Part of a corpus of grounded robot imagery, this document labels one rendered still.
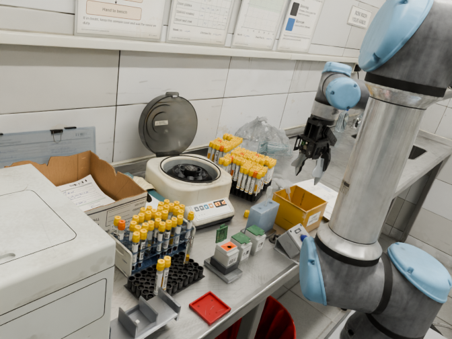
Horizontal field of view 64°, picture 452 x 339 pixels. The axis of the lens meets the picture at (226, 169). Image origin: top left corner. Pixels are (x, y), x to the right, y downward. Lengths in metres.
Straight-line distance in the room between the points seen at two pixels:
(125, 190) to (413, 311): 0.73
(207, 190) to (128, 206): 0.27
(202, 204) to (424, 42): 0.77
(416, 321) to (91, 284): 0.55
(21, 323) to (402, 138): 0.57
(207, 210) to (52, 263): 0.69
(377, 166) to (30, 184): 0.55
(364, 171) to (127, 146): 0.90
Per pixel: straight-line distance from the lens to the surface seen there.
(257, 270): 1.01
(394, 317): 0.76
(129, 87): 1.25
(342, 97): 0.94
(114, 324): 0.77
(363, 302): 0.72
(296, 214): 1.16
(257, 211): 1.06
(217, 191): 1.14
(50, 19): 1.09
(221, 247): 0.92
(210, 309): 0.87
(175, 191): 1.07
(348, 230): 0.65
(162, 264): 0.79
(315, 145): 1.08
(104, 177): 1.12
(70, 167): 1.15
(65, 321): 0.57
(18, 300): 0.51
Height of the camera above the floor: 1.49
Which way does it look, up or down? 24 degrees down
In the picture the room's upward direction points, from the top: 12 degrees clockwise
